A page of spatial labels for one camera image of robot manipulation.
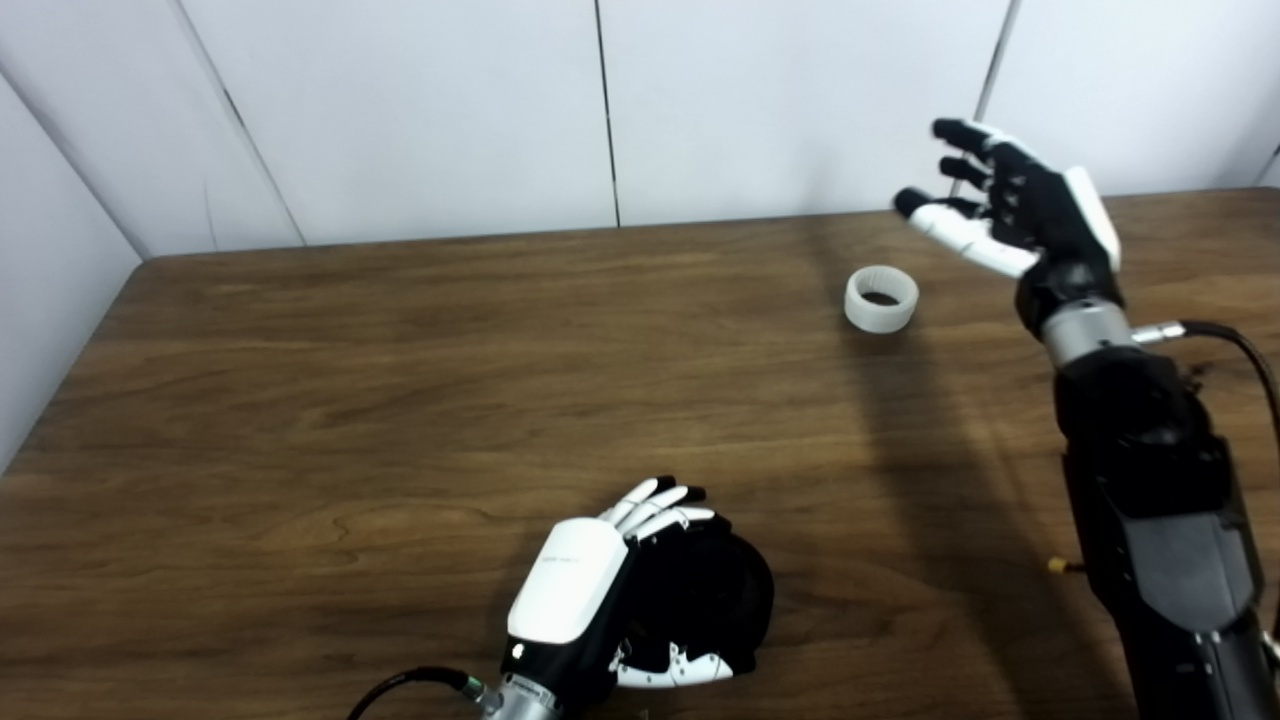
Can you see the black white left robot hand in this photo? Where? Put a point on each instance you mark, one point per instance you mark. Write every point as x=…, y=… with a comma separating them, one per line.
x=570, y=580

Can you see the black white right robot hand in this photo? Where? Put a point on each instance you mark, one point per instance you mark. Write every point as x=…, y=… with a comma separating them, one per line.
x=1050, y=215

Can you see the round black gear part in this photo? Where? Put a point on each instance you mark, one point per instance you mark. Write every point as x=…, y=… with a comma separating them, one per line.
x=720, y=590

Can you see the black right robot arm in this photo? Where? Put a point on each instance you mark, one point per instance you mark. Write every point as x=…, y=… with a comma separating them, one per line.
x=1160, y=500

